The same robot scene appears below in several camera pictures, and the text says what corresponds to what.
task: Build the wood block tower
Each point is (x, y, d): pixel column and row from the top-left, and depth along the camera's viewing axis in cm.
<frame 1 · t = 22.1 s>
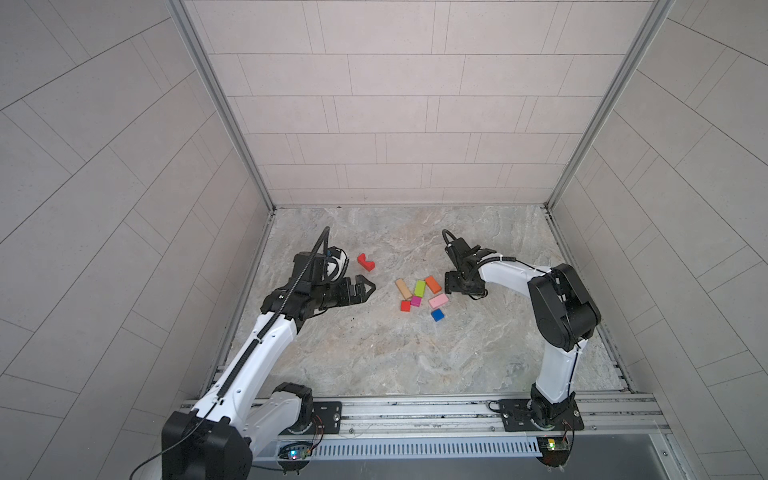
left hand: (369, 286, 76), fingers open
right hand: (455, 289, 97), fingers open
natural wood block: (403, 288, 96), on the table
orange wood block: (433, 284, 97), on the table
lime green wood block: (419, 289, 95), on the table
magenta wood cube: (416, 301, 93), on the table
red wood cube: (405, 305, 93), on the table
pink wood block: (438, 301, 92), on the table
blue wood cube: (437, 315, 91), on the table

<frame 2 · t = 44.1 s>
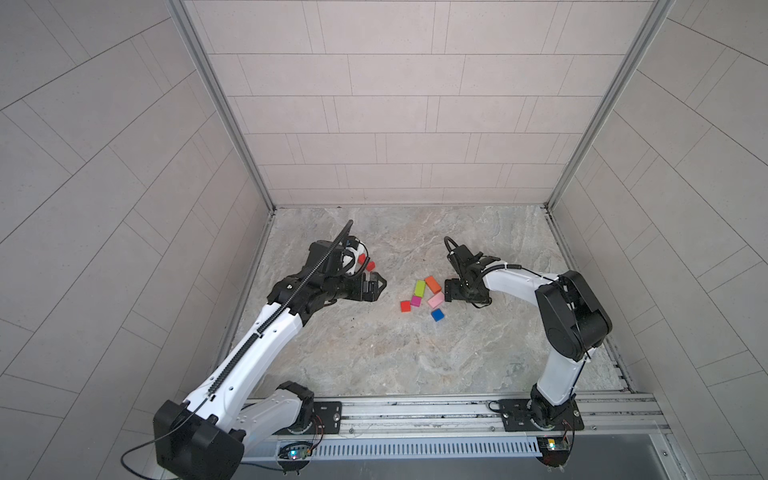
left hand: (379, 279, 74), fingers open
right hand: (456, 297, 95), fingers open
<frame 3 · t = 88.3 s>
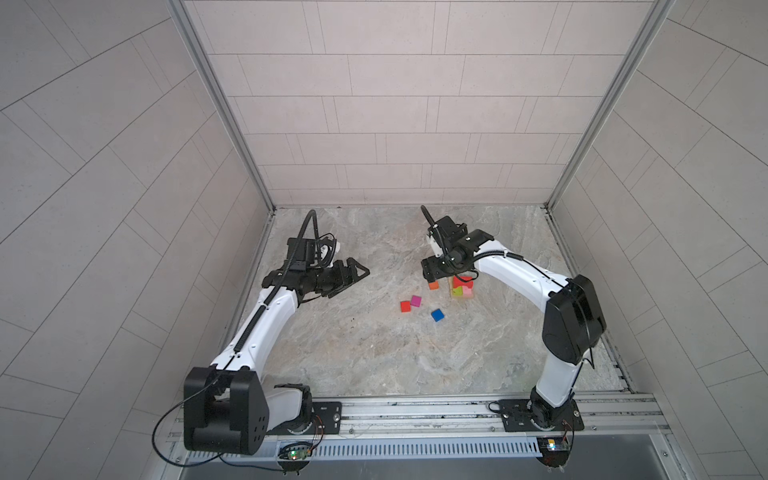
left hand: (366, 272, 78), fingers open
right hand: (432, 270, 88), fingers open
lime green wood block: (458, 291, 93), point 2 cm above the table
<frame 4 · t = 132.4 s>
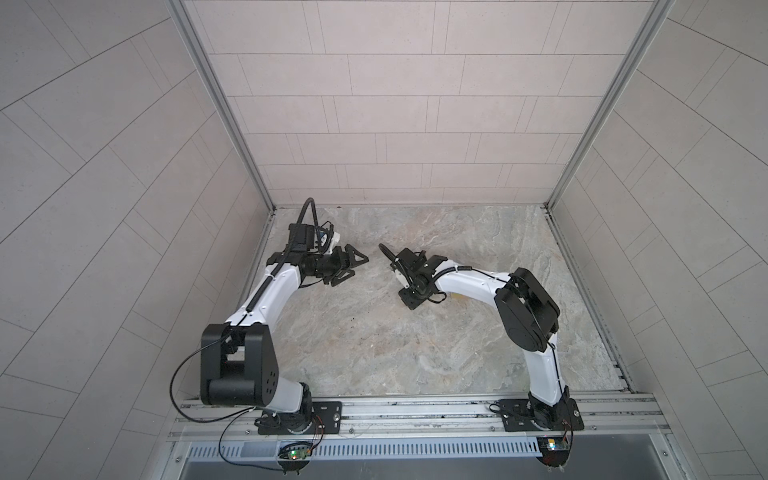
left hand: (365, 260, 81), fingers open
right hand: (408, 300, 93), fingers open
